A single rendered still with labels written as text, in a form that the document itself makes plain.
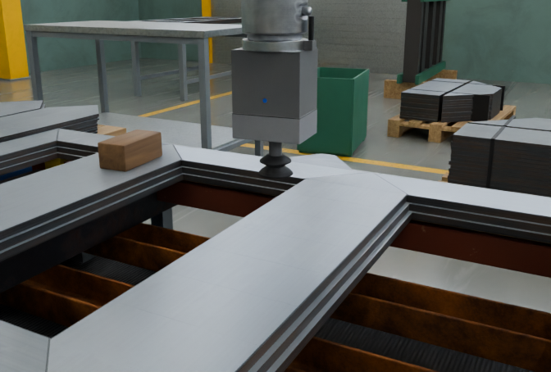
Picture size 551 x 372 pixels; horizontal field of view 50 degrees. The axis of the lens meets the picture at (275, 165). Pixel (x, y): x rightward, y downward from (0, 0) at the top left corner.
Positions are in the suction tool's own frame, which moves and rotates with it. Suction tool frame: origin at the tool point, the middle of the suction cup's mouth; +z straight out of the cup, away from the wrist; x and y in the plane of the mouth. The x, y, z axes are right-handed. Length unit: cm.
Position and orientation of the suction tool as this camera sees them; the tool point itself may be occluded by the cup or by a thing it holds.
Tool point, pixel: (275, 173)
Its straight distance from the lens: 72.8
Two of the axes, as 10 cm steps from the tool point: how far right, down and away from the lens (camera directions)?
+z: 0.0, 9.6, 2.8
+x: -3.7, 2.6, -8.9
